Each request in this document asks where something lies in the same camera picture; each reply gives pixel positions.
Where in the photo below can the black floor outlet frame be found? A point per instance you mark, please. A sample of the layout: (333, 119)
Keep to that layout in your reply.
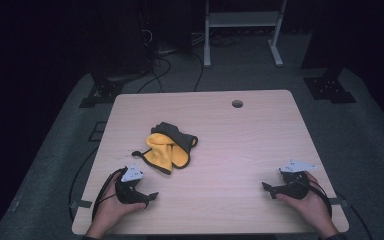
(97, 131)

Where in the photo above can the white metal stand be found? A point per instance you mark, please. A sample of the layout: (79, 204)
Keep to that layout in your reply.
(243, 19)

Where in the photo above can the grey tape strip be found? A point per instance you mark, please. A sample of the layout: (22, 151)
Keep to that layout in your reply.
(81, 204)
(336, 201)

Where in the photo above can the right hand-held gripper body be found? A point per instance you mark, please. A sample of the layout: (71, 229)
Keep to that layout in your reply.
(296, 186)

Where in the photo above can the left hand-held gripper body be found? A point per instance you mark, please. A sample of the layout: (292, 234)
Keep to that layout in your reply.
(128, 191)

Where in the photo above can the black stand with base plate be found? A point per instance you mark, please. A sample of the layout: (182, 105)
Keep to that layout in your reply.
(105, 90)
(330, 90)

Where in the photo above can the person's left hand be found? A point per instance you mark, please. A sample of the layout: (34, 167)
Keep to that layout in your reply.
(113, 211)

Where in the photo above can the person's right hand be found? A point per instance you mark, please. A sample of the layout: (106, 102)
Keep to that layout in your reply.
(316, 206)

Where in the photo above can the yellow and grey cloth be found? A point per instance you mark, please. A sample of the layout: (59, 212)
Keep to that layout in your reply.
(166, 156)

